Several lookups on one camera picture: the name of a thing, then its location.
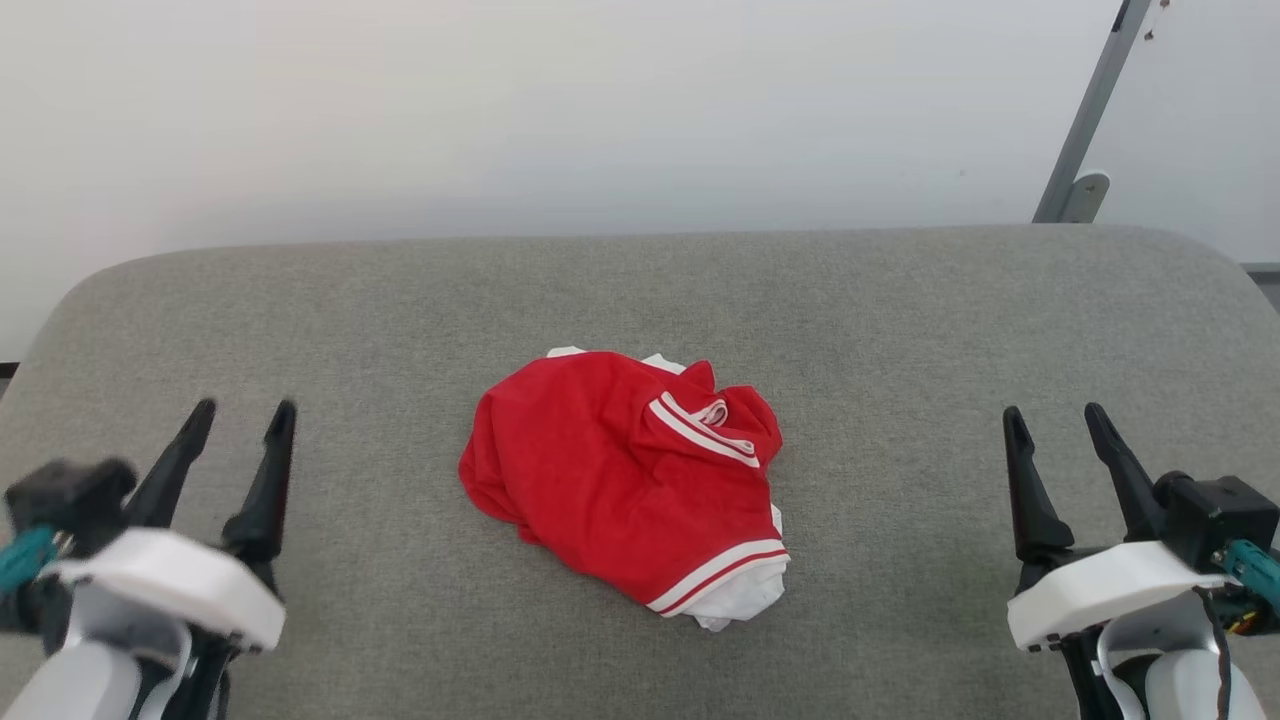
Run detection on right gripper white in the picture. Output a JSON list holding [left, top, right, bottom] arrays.
[[1002, 401, 1237, 720]]

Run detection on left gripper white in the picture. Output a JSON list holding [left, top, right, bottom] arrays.
[[45, 398, 298, 720]]

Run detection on red and white garment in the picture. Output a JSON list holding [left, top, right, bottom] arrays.
[[458, 346, 791, 633]]

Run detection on grey metal pole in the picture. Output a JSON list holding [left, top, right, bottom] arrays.
[[1032, 0, 1157, 223]]

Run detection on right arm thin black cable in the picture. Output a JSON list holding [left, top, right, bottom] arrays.
[[1194, 586, 1237, 720]]

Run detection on grey pole foot bracket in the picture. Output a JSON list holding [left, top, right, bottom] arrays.
[[1060, 172, 1112, 223]]

